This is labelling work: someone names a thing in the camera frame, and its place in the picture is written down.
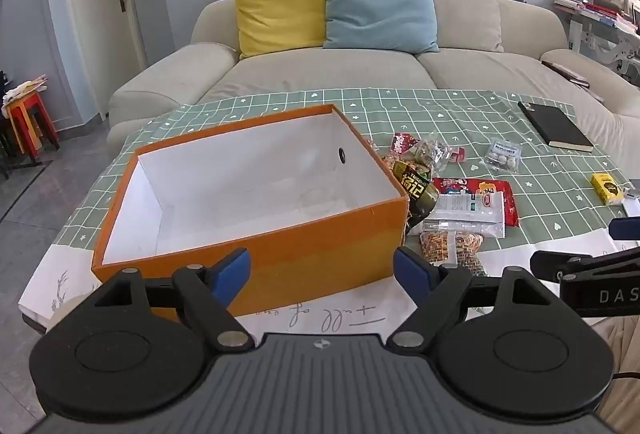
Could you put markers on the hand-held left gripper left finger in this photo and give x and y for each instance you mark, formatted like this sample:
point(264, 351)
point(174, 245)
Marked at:
point(235, 266)

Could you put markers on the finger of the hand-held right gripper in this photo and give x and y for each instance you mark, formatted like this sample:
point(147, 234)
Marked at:
point(625, 229)
point(555, 264)

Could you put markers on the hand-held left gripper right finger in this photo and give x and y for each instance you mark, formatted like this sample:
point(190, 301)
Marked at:
point(411, 266)

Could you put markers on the orange peanut snack packet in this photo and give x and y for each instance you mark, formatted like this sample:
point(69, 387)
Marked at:
point(440, 246)

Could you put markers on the dark green snack packet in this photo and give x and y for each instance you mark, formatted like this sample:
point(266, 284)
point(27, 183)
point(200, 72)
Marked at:
point(417, 194)

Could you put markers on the white snack packet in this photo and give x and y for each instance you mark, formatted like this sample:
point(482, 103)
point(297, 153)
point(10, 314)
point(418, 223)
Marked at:
point(465, 214)

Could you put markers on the orange cardboard box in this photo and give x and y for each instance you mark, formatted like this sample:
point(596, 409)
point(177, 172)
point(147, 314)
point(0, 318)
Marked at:
point(325, 254)

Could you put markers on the red clear meat snack packet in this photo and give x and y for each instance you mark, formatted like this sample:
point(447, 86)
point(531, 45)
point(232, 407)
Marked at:
point(430, 150)

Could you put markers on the clear packet of white balls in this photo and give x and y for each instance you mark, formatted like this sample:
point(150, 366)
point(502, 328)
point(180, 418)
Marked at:
point(502, 156)

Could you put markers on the small grey object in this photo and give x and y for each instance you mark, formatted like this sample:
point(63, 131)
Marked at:
point(632, 193)

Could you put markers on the small yellow box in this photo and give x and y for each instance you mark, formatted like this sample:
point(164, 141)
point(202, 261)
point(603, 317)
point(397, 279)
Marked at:
point(605, 188)

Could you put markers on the white table cover with writing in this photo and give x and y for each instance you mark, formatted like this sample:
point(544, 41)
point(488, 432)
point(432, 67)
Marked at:
point(320, 314)

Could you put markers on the black notebook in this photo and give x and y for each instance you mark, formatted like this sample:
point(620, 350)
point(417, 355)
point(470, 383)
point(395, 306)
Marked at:
point(555, 124)

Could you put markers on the green checked tablecloth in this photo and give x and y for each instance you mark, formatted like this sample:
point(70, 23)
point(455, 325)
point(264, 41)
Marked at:
point(450, 114)

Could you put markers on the beige sofa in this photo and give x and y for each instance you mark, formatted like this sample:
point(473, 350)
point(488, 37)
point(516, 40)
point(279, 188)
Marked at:
point(320, 74)

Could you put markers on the white bookshelf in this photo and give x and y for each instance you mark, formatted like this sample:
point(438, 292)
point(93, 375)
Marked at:
point(600, 14)

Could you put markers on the stack of red stools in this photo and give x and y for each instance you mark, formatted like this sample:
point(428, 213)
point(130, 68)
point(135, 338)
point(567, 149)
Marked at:
point(35, 114)

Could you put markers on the white door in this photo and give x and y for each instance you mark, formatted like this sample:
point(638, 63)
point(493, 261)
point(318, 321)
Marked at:
point(117, 44)

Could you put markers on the yellow pillow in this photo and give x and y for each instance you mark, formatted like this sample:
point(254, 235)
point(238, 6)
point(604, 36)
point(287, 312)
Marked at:
point(280, 9)

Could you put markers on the beige pillow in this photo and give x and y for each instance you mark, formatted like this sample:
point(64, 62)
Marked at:
point(465, 9)

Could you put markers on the blue pillow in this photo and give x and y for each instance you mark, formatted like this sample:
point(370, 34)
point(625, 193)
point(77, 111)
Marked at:
point(380, 4)

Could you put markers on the white cloth on stools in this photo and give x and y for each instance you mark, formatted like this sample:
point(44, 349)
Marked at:
point(25, 89)

